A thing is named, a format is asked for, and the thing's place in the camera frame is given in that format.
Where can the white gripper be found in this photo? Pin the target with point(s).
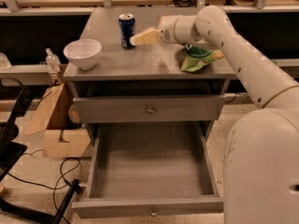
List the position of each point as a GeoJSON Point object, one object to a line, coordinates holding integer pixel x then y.
{"type": "Point", "coordinates": [166, 30]}

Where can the blue pepsi can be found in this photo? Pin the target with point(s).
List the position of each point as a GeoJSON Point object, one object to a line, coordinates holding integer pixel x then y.
{"type": "Point", "coordinates": [127, 29]}

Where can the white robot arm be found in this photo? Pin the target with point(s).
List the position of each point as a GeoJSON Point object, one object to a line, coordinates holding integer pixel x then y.
{"type": "Point", "coordinates": [261, 158]}

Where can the grey drawer cabinet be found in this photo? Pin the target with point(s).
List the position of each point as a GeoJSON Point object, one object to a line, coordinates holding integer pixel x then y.
{"type": "Point", "coordinates": [152, 70]}

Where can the closed upper grey drawer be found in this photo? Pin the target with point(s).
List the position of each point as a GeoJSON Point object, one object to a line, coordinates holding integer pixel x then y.
{"type": "Point", "coordinates": [149, 109]}

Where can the open grey drawer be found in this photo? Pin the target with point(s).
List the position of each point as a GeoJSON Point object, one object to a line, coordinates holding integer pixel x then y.
{"type": "Point", "coordinates": [149, 169]}

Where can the green chip bag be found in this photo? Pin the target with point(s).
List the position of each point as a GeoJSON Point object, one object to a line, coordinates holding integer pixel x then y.
{"type": "Point", "coordinates": [197, 58]}

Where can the white bowl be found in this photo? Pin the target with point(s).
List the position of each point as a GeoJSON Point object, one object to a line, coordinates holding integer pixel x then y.
{"type": "Point", "coordinates": [83, 53]}

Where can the clear sanitizer bottle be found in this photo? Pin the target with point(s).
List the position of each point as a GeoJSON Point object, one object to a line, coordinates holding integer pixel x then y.
{"type": "Point", "coordinates": [52, 61]}

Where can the cardboard box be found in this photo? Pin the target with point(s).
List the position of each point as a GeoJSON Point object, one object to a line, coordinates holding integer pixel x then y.
{"type": "Point", "coordinates": [62, 139]}

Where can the black stand frame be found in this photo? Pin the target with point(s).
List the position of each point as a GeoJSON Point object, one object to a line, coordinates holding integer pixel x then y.
{"type": "Point", "coordinates": [10, 153]}

